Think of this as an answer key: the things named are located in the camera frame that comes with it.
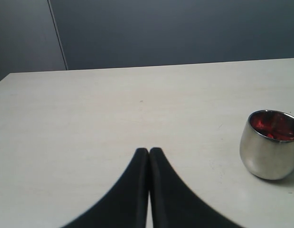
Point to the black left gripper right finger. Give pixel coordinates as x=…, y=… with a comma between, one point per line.
x=174, y=204

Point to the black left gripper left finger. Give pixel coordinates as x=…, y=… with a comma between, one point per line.
x=125, y=204

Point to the red candy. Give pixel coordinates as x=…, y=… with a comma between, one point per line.
x=262, y=127

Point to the stainless steel cup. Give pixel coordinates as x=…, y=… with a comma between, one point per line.
x=267, y=158

